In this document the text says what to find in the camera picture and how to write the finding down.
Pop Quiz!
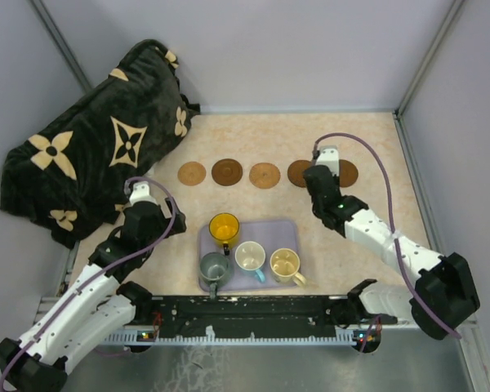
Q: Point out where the light brown wooden coaster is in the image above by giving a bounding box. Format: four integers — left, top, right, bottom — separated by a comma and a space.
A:
339, 159, 359, 188

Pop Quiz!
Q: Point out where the woven rattan coaster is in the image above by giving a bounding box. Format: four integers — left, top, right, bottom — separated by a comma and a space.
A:
177, 161, 207, 186
249, 163, 281, 189

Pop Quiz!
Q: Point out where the beige mug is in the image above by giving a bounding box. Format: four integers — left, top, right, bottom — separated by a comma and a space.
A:
269, 248, 307, 287

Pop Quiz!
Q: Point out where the dark brown wooden coaster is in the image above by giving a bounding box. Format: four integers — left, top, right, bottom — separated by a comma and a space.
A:
212, 158, 243, 186

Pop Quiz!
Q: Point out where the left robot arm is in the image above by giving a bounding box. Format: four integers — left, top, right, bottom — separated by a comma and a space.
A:
0, 177, 186, 391

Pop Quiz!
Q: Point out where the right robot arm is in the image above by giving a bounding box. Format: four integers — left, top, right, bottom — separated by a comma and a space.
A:
303, 146, 480, 340

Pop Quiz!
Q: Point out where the yellow mug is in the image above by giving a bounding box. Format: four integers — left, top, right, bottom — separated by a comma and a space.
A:
208, 212, 240, 256

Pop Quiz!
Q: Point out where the grey green mug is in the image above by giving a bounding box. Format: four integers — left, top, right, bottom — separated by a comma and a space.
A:
198, 252, 234, 300

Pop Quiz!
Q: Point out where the black floral plush blanket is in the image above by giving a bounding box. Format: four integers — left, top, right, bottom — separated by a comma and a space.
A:
0, 39, 200, 247

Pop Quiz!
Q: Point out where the cream mug blue handle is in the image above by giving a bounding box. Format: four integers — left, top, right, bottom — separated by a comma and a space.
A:
234, 241, 266, 283

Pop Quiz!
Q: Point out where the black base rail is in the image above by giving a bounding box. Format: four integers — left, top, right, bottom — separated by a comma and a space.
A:
127, 289, 375, 338

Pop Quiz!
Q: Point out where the aluminium frame front rail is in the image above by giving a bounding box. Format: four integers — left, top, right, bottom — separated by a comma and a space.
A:
32, 294, 479, 346

